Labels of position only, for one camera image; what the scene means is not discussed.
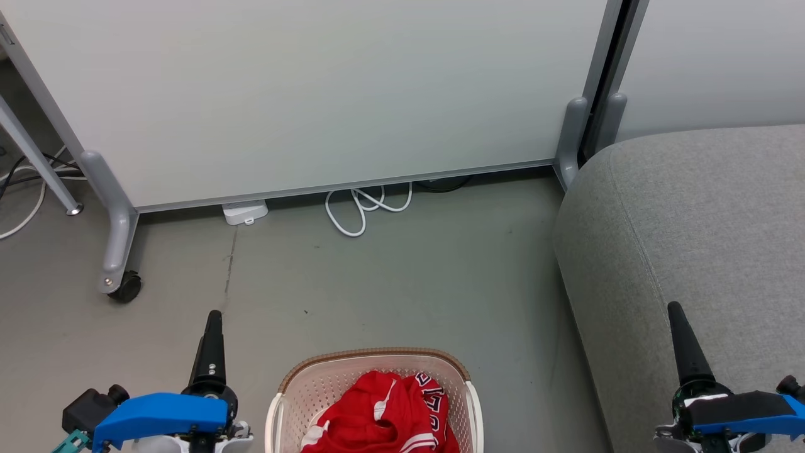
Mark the white partition panel grey frame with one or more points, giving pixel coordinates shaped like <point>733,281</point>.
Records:
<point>314,94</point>

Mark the grey metal table leg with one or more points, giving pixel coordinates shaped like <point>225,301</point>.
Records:
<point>34,157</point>

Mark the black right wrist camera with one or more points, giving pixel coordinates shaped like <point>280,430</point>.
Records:
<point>791,385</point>

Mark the black caster wheel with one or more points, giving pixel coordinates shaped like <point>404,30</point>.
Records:
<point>127,287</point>

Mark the red jersey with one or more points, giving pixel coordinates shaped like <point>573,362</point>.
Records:
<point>377,415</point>

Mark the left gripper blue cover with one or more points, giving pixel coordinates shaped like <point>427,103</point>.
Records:
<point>163,415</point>

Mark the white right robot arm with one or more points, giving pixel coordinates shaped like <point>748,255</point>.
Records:
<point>673,445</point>

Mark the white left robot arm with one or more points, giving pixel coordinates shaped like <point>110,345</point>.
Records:
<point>157,446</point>

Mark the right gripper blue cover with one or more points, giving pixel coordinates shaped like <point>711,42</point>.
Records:
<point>736,412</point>

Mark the white power adapter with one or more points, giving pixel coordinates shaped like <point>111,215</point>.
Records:
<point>245,211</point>

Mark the white plastic laundry basket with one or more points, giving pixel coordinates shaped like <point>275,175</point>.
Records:
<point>327,384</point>

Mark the grey fabric sofa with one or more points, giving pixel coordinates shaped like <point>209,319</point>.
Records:
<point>692,239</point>

